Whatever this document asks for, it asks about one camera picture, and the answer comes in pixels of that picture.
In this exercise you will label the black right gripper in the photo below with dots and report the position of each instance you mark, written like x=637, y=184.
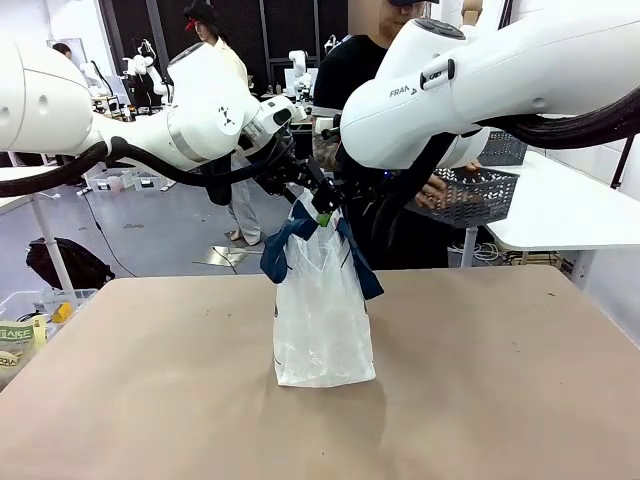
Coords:
x=360, y=185

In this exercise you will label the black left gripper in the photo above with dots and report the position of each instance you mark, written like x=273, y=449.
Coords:
x=282, y=170

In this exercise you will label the grey plastic basket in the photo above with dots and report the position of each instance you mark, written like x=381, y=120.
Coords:
x=475, y=197

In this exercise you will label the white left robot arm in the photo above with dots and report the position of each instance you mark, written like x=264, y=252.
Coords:
x=200, y=105

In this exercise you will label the tattooed right forearm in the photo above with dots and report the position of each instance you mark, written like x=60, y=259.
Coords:
x=324, y=150

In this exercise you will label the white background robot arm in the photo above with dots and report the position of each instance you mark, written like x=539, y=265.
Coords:
x=150, y=75

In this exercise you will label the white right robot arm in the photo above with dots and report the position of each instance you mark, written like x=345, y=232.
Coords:
x=500, y=65

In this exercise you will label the person's right hand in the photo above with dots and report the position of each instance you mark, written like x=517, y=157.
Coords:
x=431, y=192

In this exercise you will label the person's left hand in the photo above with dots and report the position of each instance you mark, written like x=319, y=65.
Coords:
x=473, y=166

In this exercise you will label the small white background robot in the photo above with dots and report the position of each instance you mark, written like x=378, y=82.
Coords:
x=302, y=75

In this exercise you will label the metal sheet on floor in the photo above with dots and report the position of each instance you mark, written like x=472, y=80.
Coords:
x=222, y=257

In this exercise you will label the person in black shirt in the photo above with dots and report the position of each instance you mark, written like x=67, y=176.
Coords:
x=355, y=65

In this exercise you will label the mannequin with cream jacket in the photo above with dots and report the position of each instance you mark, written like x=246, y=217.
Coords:
x=225, y=55

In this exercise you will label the white storage crates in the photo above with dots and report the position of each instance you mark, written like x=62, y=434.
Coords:
x=130, y=180

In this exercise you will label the dark mesh basket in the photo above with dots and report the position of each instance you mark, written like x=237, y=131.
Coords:
x=505, y=147

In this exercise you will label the black backpack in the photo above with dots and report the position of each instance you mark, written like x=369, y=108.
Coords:
x=70, y=262

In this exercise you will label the white side table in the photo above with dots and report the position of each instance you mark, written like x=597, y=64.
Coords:
x=565, y=205

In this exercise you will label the white table with slanted leg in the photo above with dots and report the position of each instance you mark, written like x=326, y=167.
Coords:
x=47, y=235

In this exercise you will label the background person in black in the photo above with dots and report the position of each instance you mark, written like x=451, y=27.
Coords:
x=62, y=50

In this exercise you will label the small yellow box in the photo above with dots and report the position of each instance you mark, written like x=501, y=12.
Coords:
x=62, y=313

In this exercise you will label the clear plastic bin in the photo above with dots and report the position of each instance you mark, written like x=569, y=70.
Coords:
x=30, y=300

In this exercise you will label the yellow green snack package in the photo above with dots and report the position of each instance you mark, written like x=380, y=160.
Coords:
x=20, y=337

